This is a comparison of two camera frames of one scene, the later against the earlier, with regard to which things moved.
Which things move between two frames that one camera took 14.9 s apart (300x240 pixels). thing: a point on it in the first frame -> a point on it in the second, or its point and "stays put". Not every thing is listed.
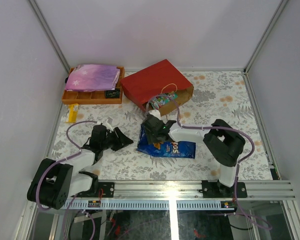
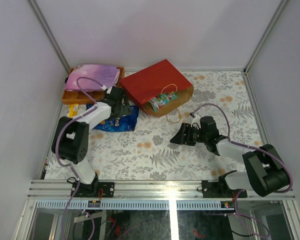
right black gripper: (151, 139) -> (180, 138)
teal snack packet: (160, 100) stays put
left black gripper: (115, 139) -> (123, 107)
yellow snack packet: (73, 109) stays put
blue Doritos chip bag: (182, 149) -> (126, 122)
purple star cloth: (92, 78) stays put
